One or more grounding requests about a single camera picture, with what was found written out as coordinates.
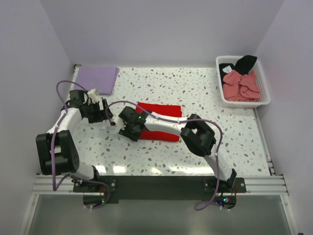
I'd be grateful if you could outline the red t shirt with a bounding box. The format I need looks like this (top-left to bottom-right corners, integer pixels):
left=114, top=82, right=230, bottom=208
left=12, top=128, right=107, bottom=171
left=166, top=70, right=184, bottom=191
left=137, top=102, right=182, bottom=142

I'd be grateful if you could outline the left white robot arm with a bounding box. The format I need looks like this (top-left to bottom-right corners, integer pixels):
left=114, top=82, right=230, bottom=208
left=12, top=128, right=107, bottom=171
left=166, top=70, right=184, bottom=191
left=36, top=89, right=112, bottom=192

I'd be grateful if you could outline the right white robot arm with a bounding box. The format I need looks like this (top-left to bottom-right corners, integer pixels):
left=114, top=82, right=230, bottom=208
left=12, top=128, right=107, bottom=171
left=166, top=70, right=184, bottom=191
left=114, top=106, right=237, bottom=192

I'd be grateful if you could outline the folded lilac t shirt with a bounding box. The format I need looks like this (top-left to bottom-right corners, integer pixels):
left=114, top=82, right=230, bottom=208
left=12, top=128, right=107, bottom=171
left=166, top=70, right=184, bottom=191
left=75, top=66, right=119, bottom=95

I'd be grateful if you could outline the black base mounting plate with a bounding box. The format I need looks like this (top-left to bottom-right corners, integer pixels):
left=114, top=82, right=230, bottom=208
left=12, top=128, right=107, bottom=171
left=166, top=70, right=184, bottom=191
left=72, top=176, right=247, bottom=208

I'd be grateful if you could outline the pink t shirt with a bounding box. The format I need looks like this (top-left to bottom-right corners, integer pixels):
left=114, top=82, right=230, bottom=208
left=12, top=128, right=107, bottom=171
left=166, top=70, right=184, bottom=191
left=223, top=70, right=261, bottom=102

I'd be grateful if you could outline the black t shirt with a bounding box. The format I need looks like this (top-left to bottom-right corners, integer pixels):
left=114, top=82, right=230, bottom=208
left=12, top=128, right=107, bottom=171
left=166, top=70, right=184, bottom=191
left=216, top=55, right=257, bottom=80

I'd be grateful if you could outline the white plastic laundry basket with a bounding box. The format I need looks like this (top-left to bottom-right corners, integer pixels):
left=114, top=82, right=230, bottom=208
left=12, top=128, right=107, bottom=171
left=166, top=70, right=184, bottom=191
left=216, top=55, right=270, bottom=109

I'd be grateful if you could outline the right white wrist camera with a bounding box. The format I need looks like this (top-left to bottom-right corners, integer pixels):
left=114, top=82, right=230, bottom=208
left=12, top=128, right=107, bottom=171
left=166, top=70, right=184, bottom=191
left=110, top=116, right=125, bottom=129

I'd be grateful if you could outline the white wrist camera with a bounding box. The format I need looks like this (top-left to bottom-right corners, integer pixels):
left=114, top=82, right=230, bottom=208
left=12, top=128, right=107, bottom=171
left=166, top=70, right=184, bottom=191
left=87, top=89, right=101, bottom=103
left=110, top=116, right=125, bottom=129

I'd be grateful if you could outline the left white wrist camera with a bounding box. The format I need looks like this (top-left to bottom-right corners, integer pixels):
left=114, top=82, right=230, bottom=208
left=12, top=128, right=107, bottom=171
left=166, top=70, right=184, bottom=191
left=87, top=89, right=101, bottom=103

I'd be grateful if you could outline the aluminium frame rail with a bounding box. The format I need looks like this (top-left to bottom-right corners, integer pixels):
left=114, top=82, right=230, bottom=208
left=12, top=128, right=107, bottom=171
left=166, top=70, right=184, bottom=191
left=31, top=175, right=289, bottom=195

